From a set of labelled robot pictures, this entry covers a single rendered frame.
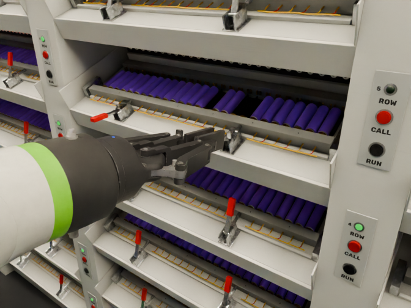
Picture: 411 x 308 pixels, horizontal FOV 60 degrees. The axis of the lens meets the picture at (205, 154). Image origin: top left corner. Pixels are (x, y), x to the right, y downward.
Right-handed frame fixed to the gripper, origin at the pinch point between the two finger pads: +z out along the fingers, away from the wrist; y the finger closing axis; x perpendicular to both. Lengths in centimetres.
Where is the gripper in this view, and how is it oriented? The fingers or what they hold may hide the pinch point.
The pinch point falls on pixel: (203, 141)
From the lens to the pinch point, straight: 54.1
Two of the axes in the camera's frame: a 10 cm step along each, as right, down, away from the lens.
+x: 0.9, -9.5, -3.1
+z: 5.7, -2.0, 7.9
